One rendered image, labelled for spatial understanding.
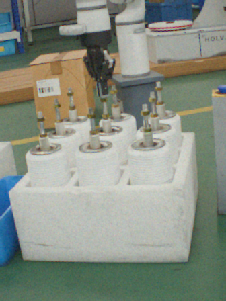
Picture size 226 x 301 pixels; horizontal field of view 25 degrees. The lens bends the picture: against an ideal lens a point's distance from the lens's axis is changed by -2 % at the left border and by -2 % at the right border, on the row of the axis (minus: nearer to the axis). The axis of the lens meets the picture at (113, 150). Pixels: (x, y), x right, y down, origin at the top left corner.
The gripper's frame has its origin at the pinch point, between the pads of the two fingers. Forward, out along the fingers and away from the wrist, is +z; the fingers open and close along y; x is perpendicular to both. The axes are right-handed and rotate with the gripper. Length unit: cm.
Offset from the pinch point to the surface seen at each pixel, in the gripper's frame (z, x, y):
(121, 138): 11.5, -1.0, -4.6
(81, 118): 10.3, -0.7, 16.2
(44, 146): 9.4, 17.3, -2.2
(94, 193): 18.3, 12.5, -15.1
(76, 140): 11.8, 7.1, 3.5
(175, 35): 11, -132, 157
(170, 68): 30, -123, 152
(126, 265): 35.6, 9.3, -19.3
